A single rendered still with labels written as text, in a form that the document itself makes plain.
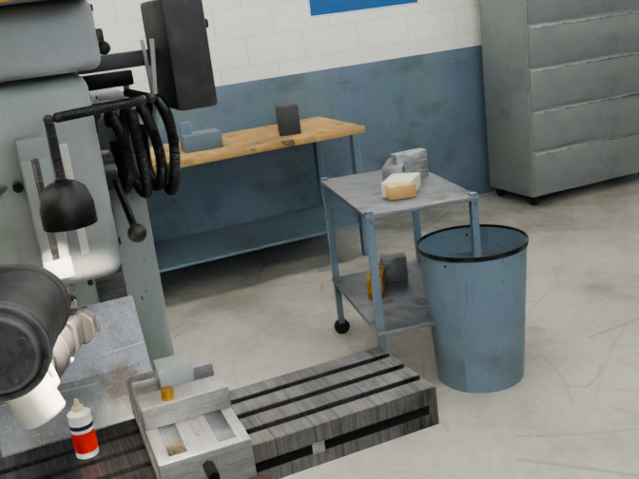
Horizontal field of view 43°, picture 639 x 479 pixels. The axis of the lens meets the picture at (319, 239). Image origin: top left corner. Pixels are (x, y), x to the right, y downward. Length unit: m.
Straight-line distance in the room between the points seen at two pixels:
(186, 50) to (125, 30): 4.05
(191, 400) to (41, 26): 0.64
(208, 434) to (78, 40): 0.64
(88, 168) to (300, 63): 4.77
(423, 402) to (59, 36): 0.90
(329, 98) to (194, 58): 4.50
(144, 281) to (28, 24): 0.76
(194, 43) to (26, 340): 0.90
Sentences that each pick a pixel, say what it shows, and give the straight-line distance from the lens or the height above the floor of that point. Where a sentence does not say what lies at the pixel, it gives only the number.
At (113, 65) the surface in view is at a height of 1.61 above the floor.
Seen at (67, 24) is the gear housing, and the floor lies 1.70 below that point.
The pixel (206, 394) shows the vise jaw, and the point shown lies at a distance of 1.41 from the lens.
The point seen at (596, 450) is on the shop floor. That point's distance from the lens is 3.21.
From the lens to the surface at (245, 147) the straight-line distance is 4.99.
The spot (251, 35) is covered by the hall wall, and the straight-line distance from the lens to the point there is 5.83.
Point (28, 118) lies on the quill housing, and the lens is 1.24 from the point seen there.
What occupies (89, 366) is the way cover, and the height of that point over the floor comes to 1.01.
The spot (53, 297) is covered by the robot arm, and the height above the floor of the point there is 1.42.
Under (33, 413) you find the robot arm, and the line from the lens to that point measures 1.18.
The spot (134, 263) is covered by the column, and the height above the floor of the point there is 1.19.
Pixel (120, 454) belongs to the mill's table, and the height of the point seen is 0.96.
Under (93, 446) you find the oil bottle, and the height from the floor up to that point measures 0.99.
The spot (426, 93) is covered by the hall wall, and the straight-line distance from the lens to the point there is 6.43.
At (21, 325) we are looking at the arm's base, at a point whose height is 1.43.
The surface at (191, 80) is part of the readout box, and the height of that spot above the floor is 1.57.
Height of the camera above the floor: 1.69
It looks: 16 degrees down
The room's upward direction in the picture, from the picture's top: 7 degrees counter-clockwise
